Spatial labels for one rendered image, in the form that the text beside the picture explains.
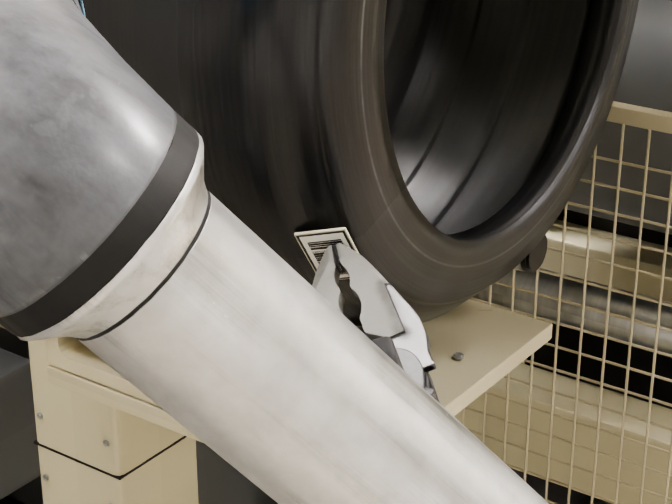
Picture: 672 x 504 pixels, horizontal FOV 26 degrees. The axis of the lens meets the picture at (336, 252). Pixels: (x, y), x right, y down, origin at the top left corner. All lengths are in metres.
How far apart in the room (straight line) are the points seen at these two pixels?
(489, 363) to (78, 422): 0.46
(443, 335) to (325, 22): 0.56
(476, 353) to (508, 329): 0.06
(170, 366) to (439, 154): 0.91
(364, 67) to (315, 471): 0.44
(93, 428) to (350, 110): 0.67
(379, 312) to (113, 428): 0.61
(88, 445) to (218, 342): 1.02
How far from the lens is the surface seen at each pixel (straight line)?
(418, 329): 1.01
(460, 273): 1.22
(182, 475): 1.69
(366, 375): 0.65
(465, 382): 1.39
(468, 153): 1.49
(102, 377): 1.39
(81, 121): 0.57
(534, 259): 1.44
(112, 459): 1.60
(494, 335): 1.48
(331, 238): 1.06
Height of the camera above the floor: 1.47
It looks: 24 degrees down
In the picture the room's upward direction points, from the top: straight up
